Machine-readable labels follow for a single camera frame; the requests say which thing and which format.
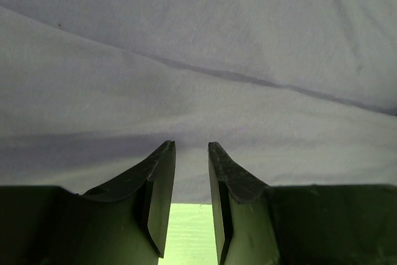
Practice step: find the purple t shirt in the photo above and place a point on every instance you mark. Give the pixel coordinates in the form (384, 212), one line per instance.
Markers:
(296, 91)

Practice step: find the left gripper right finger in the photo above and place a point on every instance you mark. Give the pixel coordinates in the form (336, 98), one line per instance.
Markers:
(256, 223)

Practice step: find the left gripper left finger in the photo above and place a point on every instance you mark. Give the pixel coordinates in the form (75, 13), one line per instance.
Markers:
(122, 221)

